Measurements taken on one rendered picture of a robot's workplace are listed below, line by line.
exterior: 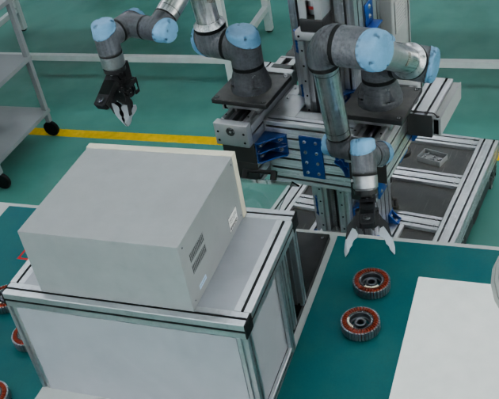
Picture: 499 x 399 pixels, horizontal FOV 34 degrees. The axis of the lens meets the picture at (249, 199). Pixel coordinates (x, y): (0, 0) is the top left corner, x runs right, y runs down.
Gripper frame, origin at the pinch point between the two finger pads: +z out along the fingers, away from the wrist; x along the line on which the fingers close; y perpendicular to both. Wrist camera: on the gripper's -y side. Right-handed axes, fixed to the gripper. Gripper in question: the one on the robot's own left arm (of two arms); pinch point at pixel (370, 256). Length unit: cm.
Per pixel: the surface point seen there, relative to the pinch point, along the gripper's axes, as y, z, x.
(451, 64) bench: 240, -62, -46
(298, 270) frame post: -14.8, 0.1, 20.1
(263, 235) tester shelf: -32.6, -13.4, 26.5
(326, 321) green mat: -11.3, 16.4, 13.4
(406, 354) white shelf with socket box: -82, 4, -8
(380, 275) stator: 0.3, 6.1, -2.8
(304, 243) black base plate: 17.0, -2.1, 21.1
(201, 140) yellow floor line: 221, -31, 98
